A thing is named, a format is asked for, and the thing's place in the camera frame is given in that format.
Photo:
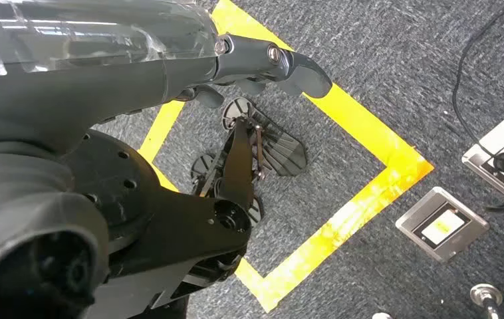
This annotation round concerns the steel floor outlet with plug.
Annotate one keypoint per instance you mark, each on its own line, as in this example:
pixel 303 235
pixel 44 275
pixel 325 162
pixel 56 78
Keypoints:
pixel 494 141

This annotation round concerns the closed steel floor outlet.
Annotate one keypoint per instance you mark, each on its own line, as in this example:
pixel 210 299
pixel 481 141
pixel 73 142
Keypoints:
pixel 443 225

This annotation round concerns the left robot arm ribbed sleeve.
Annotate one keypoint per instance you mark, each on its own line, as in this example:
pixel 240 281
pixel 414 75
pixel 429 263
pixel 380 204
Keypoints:
pixel 18 211

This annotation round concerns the chrome stool base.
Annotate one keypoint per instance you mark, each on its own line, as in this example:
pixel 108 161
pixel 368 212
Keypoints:
pixel 485 295

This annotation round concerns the yellow floor tape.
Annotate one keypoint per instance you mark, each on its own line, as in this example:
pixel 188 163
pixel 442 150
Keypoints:
pixel 393 171

